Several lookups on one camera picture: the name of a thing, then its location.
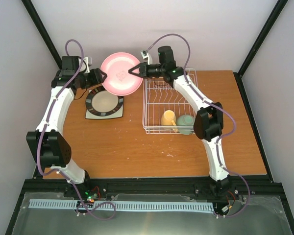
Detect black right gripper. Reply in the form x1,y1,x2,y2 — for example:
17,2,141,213
128,62,165,79

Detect pink plate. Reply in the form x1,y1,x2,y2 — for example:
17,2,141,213
100,52,143,96

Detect black striped round plate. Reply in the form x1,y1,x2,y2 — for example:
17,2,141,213
85,89,125,117

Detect yellow mug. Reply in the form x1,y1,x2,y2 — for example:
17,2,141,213
160,110,178,133

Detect green ceramic bowl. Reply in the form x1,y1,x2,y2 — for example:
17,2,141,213
176,115,195,135

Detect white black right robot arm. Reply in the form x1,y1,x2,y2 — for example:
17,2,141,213
128,46,230,197

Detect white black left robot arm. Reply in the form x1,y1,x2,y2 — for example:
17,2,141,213
26,56,107,197

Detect white square plate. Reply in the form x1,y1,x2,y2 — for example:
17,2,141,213
84,87,125,120

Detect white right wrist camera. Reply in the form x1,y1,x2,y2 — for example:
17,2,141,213
141,50,153,65

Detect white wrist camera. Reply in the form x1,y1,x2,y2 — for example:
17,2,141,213
83,57,92,73
141,50,153,65

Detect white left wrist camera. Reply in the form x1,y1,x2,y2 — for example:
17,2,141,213
83,57,92,73

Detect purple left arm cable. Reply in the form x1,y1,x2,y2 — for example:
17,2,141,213
36,39,116,220

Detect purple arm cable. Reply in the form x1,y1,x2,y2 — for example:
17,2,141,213
36,39,116,220
147,33,251,218

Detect white wire dish rack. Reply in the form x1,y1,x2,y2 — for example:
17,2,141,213
142,78,196,135

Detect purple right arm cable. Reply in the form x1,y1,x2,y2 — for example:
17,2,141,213
147,33,251,218

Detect light blue cable duct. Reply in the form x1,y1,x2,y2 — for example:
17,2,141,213
28,199,214,213

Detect black enclosure frame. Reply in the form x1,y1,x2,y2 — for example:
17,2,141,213
6,0,294,235

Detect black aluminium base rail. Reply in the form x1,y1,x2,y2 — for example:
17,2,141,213
22,178,282,199

